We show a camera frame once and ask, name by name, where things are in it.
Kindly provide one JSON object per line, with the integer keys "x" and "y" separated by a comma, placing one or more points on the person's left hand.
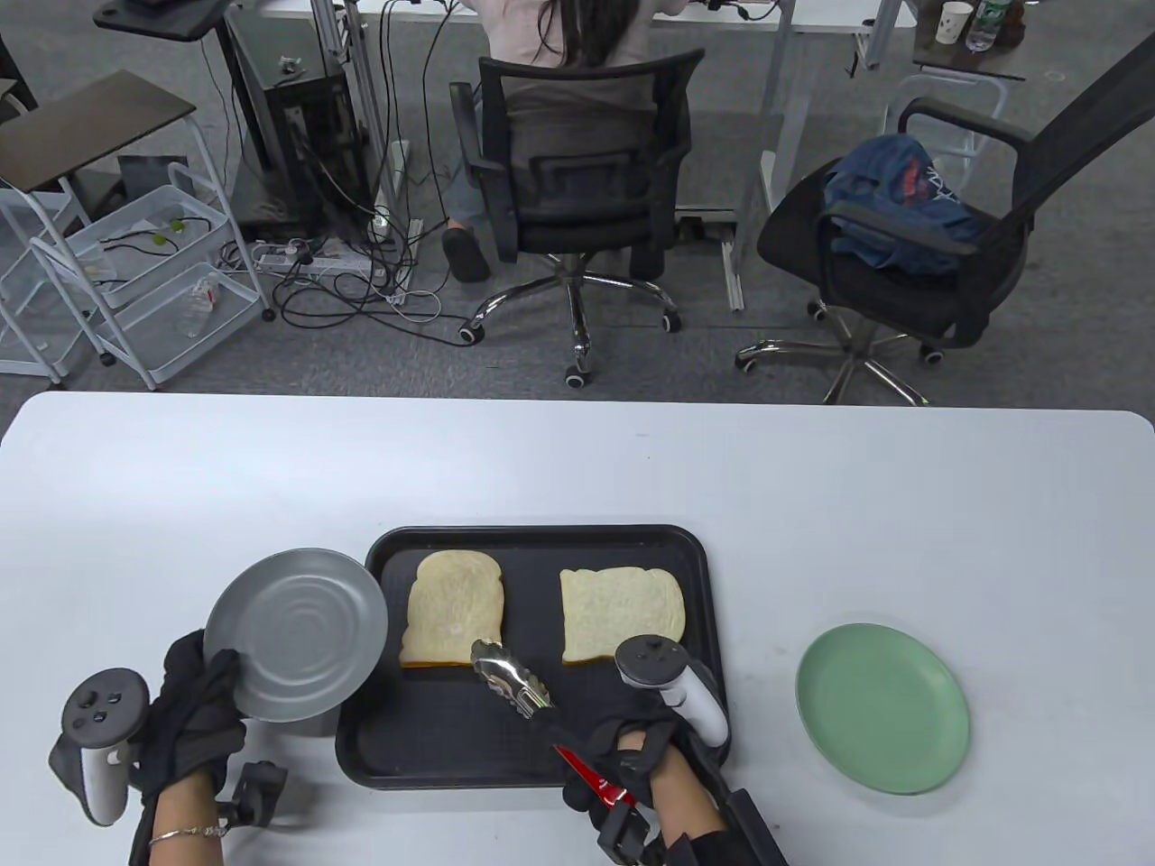
{"x": 189, "y": 722}

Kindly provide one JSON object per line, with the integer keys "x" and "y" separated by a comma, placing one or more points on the person's right hand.
{"x": 623, "y": 713}

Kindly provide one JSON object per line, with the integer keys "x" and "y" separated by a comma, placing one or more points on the grey and white controller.
{"x": 650, "y": 663}
{"x": 104, "y": 713}

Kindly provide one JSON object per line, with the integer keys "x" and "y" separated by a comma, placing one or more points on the toast slice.
{"x": 623, "y": 613}
{"x": 451, "y": 609}

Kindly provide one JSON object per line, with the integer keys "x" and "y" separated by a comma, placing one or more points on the grey round plate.
{"x": 298, "y": 631}

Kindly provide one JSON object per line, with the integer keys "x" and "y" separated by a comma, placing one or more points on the black food tray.
{"x": 451, "y": 722}

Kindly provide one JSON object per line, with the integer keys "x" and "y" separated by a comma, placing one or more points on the person's right forearm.
{"x": 686, "y": 812}

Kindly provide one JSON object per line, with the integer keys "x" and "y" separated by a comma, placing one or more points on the person's left forearm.
{"x": 185, "y": 807}

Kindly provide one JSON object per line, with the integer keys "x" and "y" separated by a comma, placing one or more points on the green round plate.
{"x": 884, "y": 708}

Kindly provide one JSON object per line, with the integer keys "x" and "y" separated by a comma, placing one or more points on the plastic bottle in cart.
{"x": 200, "y": 307}

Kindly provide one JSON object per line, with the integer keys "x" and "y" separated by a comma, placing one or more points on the white power strip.
{"x": 316, "y": 262}

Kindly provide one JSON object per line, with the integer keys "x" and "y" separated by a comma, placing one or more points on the black armrest office chair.
{"x": 902, "y": 298}

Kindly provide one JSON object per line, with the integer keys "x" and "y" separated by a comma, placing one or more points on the black mesh office chair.
{"x": 577, "y": 171}

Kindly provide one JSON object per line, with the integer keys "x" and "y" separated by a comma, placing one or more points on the black computer tower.
{"x": 307, "y": 153}

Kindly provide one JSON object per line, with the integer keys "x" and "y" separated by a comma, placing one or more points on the blue jacket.
{"x": 893, "y": 198}

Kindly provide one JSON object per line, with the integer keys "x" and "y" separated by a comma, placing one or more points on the dark brown side table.
{"x": 90, "y": 126}

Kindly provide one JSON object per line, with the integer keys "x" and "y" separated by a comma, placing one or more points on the black stand tabletop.
{"x": 162, "y": 20}

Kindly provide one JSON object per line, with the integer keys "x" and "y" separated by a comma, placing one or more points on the white desk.
{"x": 812, "y": 13}

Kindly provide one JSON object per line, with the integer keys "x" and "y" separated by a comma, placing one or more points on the dark small table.
{"x": 974, "y": 63}

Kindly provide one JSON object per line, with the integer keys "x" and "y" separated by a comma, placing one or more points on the white paper cup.
{"x": 952, "y": 23}

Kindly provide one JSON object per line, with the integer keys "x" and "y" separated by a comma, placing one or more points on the clear plastic bottle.
{"x": 984, "y": 27}

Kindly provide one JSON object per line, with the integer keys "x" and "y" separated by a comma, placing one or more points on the white metal stool frame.
{"x": 943, "y": 79}

